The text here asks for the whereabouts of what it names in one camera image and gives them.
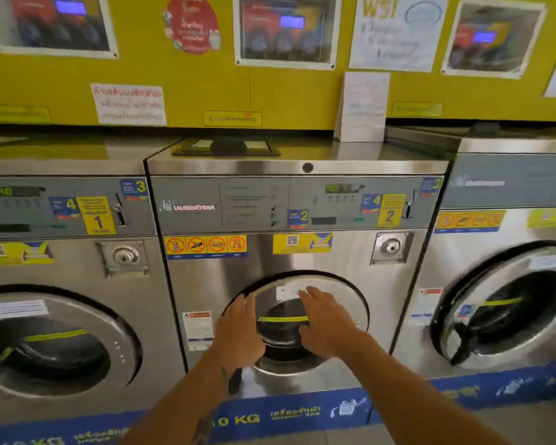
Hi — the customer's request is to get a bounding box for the person's left hand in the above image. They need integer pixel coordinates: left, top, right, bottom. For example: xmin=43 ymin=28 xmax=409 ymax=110
xmin=212 ymin=294 xmax=266 ymax=369

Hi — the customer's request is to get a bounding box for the person's right hand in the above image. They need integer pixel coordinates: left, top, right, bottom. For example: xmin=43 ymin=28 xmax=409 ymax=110
xmin=298 ymin=286 xmax=368 ymax=361

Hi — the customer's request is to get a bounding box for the round steel washer door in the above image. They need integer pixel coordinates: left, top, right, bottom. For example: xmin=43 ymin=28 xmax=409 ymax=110
xmin=222 ymin=271 xmax=370 ymax=395
xmin=0 ymin=285 xmax=143 ymax=400
xmin=430 ymin=241 xmax=556 ymax=367

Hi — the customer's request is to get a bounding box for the person's left forearm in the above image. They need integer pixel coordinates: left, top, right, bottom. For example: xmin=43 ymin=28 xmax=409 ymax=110
xmin=120 ymin=354 xmax=248 ymax=445

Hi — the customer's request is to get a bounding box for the person's right forearm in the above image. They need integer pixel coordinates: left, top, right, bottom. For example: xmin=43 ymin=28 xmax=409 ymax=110
xmin=338 ymin=331 xmax=512 ymax=445

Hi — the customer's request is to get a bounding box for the white warning label sticker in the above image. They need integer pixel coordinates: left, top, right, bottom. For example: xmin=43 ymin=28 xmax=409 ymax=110
xmin=411 ymin=287 xmax=444 ymax=326
xmin=182 ymin=311 xmax=214 ymax=353

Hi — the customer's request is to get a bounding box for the orange prohibition signs sticker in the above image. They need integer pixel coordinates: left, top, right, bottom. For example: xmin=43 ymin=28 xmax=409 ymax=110
xmin=434 ymin=210 xmax=507 ymax=234
xmin=163 ymin=234 xmax=248 ymax=261

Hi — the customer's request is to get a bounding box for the blue printed base strip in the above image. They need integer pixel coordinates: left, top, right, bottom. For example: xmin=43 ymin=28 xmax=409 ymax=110
xmin=0 ymin=361 xmax=556 ymax=445

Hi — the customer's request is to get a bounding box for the yellow code sticker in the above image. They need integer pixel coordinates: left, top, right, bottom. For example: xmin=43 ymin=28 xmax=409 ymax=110
xmin=526 ymin=207 xmax=556 ymax=229
xmin=0 ymin=241 xmax=55 ymax=267
xmin=272 ymin=232 xmax=334 ymax=256

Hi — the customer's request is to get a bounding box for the stainless steel washing machine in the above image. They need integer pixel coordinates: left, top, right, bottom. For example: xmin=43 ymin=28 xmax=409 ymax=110
xmin=0 ymin=134 xmax=187 ymax=434
xmin=145 ymin=136 xmax=451 ymax=415
xmin=385 ymin=126 xmax=556 ymax=381

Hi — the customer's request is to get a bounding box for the steel coin box lock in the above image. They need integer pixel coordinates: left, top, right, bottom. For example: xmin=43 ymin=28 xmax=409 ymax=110
xmin=96 ymin=239 xmax=150 ymax=279
xmin=370 ymin=231 xmax=415 ymax=266

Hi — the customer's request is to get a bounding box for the yellow number sticker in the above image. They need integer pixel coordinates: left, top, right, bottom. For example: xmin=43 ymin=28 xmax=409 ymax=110
xmin=377 ymin=193 xmax=407 ymax=228
xmin=76 ymin=196 xmax=117 ymax=236

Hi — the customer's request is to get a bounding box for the black detergent drawer lid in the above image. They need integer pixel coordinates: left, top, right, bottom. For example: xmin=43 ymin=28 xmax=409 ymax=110
xmin=171 ymin=137 xmax=281 ymax=158

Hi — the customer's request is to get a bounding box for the white sign with red text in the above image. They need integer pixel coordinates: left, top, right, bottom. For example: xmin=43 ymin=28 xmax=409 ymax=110
xmin=90 ymin=83 xmax=168 ymax=127

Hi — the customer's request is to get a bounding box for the plain white paper sheet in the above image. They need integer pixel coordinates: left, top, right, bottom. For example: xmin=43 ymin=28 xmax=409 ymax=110
xmin=334 ymin=71 xmax=391 ymax=143

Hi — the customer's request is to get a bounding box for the white framed machine photo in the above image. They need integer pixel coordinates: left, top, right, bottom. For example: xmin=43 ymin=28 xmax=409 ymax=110
xmin=233 ymin=0 xmax=343 ymax=71
xmin=441 ymin=0 xmax=548 ymax=80
xmin=0 ymin=0 xmax=119 ymax=60

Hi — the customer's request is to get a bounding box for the white poster with yellow heading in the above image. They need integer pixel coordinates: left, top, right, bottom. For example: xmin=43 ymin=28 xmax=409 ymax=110
xmin=348 ymin=0 xmax=449 ymax=74

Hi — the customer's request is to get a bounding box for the small yellow wall label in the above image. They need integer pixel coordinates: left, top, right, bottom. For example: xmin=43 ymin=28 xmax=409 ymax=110
xmin=203 ymin=110 xmax=263 ymax=128
xmin=391 ymin=101 xmax=444 ymax=119
xmin=0 ymin=104 xmax=52 ymax=125

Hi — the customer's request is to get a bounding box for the red round wall sticker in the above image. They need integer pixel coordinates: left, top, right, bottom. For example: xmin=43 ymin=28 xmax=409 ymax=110
xmin=163 ymin=0 xmax=222 ymax=55

